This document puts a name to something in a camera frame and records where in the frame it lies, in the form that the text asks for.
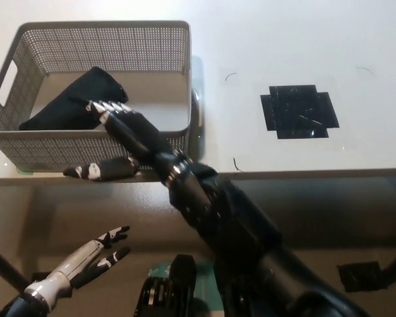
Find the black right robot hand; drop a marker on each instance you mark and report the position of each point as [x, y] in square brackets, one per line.
[135, 132]

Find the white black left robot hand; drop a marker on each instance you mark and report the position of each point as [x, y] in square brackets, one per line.
[76, 262]

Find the black fabric pencil case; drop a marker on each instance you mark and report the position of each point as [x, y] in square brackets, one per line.
[85, 89]

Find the grey perforated plastic basket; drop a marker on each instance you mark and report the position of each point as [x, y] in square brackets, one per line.
[69, 148]

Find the black tape cross patch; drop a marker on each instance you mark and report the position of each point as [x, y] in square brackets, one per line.
[297, 105]

